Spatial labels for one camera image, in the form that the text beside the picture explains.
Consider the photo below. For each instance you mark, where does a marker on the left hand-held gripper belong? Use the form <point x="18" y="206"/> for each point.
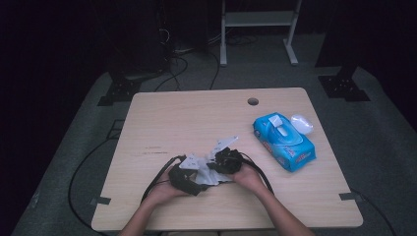
<point x="183" y="180"/>

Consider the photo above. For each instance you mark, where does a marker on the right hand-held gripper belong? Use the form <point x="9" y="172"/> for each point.
<point x="227" y="162"/>

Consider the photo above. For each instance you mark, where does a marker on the white wet wipe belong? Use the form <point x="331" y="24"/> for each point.
<point x="208" y="177"/>

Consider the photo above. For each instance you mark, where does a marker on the blue wet wipe pack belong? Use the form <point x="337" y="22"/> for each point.
<point x="288" y="147"/>

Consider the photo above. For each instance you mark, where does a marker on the person's left hand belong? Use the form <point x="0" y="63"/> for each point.
<point x="162" y="193"/>

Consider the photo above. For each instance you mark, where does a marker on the person's right hand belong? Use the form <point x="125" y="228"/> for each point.
<point x="249" y="178"/>

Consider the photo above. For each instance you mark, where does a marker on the grey tape piece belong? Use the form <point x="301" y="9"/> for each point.
<point x="100" y="200"/>
<point x="350" y="196"/>

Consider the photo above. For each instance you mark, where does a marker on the black stand base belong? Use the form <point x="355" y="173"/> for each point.
<point x="342" y="87"/>
<point x="119" y="90"/>

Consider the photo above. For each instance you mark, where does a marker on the dark equipment cabinet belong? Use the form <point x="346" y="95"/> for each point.
<point x="141" y="39"/>

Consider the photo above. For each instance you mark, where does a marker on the white metal stand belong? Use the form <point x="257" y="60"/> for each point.
<point x="259" y="18"/>

